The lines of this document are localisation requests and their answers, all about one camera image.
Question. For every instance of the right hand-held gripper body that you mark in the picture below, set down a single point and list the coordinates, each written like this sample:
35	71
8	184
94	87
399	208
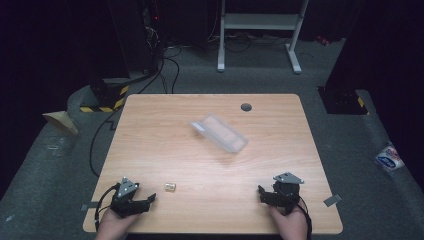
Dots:
286	193

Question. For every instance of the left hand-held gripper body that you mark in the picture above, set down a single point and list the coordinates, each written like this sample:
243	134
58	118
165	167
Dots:
125	203

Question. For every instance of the small beige block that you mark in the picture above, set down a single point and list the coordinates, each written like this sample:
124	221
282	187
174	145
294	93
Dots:
170	187

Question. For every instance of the clear plastic bag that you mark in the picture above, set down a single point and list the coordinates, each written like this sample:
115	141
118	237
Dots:
221	133

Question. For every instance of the person's left hand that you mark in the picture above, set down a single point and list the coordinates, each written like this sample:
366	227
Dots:
113	226

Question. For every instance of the person's right hand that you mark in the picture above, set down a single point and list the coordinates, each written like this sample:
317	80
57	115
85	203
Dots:
290	225

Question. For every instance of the grey tape strip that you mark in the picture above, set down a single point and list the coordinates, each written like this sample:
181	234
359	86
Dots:
332	200
87	207

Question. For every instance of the beige cardboard piece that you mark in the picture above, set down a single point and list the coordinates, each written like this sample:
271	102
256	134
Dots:
61	121

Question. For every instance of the black yellow striped stand base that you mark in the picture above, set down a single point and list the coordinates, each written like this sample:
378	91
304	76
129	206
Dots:
108	96
343	101

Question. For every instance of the white blue packet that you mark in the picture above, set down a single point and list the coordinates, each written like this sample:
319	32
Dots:
389	159

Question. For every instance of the small red object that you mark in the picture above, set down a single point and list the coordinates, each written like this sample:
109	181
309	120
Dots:
323	40

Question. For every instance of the dark equipment rack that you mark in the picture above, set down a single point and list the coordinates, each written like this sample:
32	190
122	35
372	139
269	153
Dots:
151	36

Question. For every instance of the white metal stand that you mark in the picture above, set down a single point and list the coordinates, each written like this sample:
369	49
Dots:
260	21

